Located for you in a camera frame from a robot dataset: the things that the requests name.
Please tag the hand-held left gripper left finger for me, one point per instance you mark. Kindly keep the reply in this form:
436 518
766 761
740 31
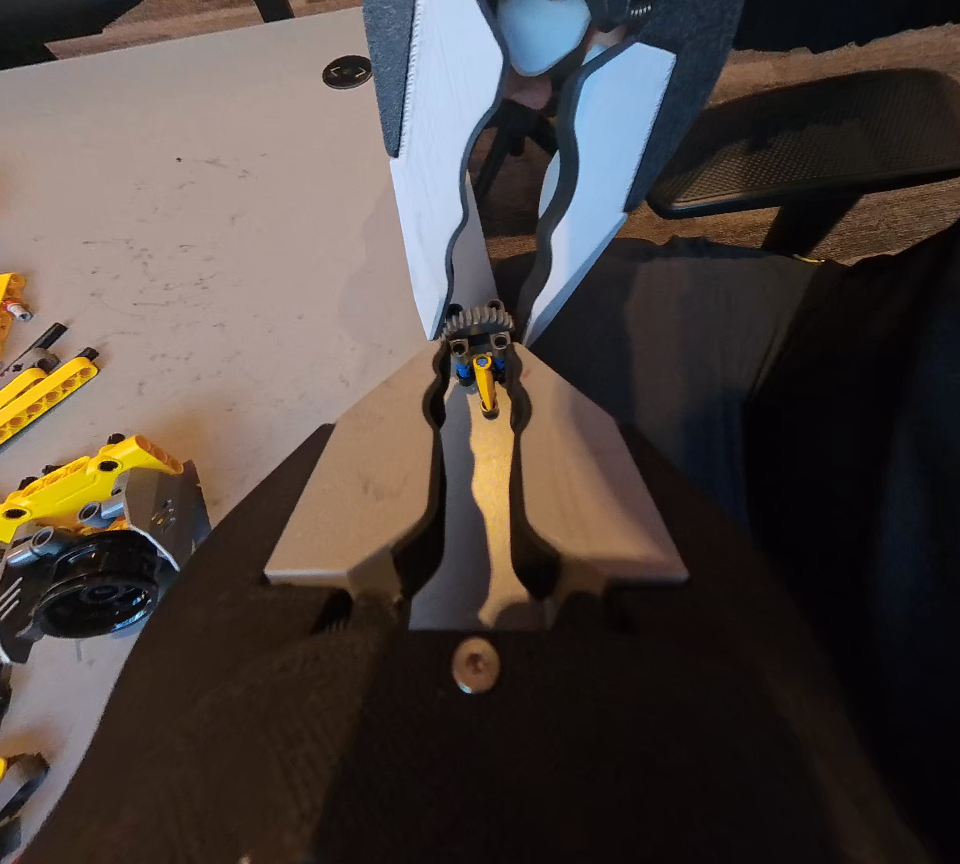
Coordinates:
360 489

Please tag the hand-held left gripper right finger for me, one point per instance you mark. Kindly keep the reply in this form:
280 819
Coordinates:
592 497

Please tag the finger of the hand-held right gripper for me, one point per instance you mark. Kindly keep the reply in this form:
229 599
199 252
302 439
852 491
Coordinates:
439 152
607 152

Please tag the yellow and blue pin connector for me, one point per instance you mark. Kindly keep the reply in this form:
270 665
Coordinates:
485 384

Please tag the grey toy gear assembly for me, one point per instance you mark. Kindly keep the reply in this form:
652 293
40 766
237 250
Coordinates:
478 328

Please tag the black round desk grommet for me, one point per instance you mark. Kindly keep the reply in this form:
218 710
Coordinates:
346 71

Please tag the grey desk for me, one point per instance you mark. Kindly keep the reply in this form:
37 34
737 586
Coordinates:
225 204

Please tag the person's right hand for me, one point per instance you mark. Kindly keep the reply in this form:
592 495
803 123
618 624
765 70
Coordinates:
529 92

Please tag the person's dark clothed body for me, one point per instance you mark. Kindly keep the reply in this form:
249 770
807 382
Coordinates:
712 354

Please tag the black mesh office chair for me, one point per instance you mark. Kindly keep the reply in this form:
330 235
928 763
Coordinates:
810 137

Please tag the grey yellow wheel housing assembly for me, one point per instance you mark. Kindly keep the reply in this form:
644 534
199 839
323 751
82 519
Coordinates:
97 549

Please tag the yellow beam with holes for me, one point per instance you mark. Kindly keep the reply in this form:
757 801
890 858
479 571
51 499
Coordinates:
52 388

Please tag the black grey axle piece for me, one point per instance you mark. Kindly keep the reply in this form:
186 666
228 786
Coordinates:
37 350

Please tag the small yellow piece with pin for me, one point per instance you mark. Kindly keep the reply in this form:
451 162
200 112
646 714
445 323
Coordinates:
11 298

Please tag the yellow toy vehicle model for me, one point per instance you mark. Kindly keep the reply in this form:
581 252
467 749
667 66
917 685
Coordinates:
19 789

